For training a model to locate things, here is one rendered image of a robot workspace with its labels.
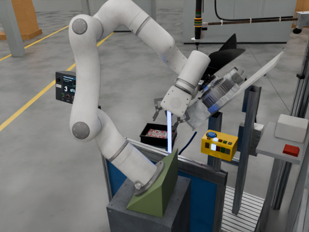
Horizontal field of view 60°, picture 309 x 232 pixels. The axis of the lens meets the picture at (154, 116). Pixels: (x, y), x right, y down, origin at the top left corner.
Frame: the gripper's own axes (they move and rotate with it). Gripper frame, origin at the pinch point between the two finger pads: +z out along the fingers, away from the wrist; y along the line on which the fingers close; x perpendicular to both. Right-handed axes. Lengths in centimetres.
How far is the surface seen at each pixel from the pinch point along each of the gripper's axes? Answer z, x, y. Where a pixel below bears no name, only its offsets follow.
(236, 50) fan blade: -53, 40, 17
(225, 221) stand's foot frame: 47, 99, 83
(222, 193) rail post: 19, 38, 48
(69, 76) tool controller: 5, 61, -64
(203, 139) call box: -1.7, 25.7, 22.5
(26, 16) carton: -58, 699, -486
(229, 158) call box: 0.2, 22.4, 37.0
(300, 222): 7, -11, 60
